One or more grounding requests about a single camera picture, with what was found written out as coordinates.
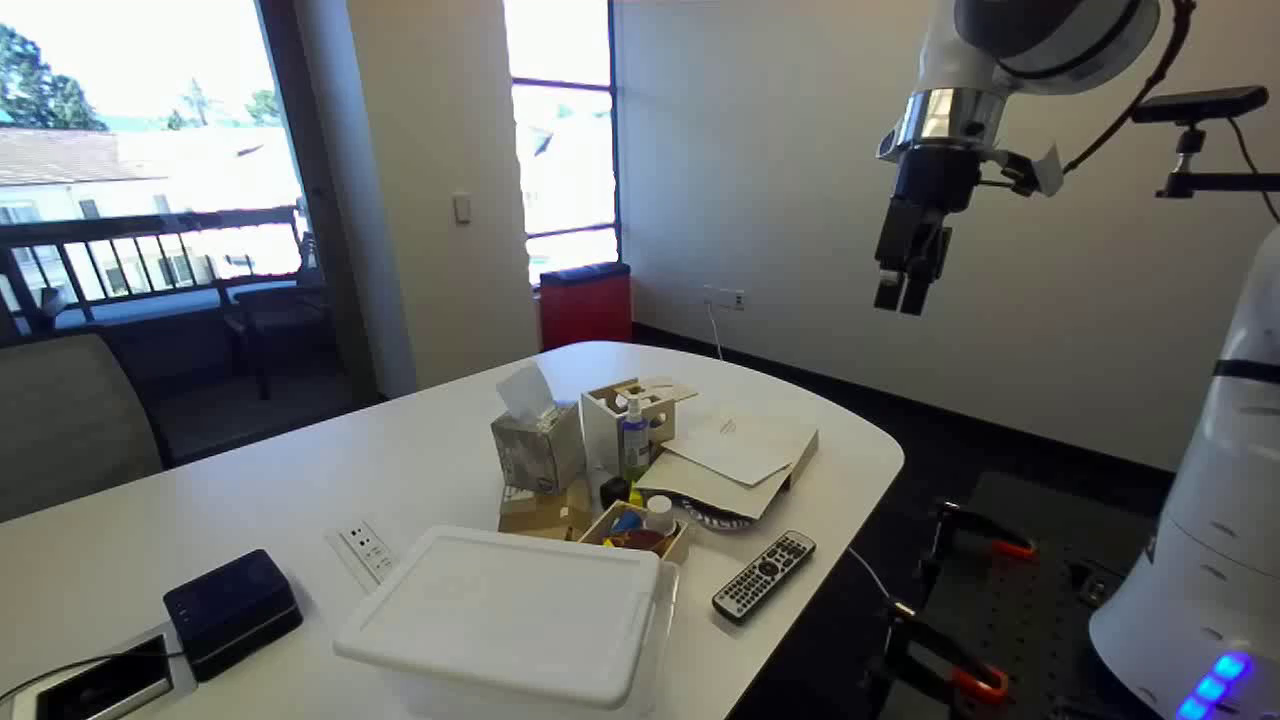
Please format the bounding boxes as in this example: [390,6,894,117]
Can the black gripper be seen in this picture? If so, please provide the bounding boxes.
[872,143,979,316]

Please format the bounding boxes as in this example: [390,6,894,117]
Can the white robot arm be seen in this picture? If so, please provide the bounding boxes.
[874,0,1280,720]

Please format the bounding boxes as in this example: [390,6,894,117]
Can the flat cardboard box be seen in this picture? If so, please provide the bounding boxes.
[641,421,821,519]

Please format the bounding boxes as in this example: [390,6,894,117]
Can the small wooden tray with items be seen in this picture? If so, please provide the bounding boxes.
[579,496,687,561]

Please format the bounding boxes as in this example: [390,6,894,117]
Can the black tv remote control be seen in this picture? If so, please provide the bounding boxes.
[711,534,817,624]

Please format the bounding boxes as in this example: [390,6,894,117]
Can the tissue box with tissue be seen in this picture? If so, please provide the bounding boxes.
[490,364,583,499]

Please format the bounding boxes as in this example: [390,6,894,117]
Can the white power strip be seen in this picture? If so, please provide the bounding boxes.
[331,519,396,588]

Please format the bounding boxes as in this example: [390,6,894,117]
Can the dark blue case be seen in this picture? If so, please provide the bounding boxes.
[163,548,305,679]

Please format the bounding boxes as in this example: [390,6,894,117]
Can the grey office chair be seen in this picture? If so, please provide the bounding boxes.
[0,334,169,519]

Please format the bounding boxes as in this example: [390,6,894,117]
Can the black tablet device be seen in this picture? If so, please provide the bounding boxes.
[36,636,170,720]

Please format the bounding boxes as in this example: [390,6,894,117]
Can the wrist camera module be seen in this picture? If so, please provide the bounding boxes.
[996,149,1063,196]

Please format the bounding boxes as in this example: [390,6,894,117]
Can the black camera on mount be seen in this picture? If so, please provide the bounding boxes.
[1128,86,1280,204]

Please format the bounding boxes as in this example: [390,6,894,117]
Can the white light switch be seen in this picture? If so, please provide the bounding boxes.
[451,193,475,227]

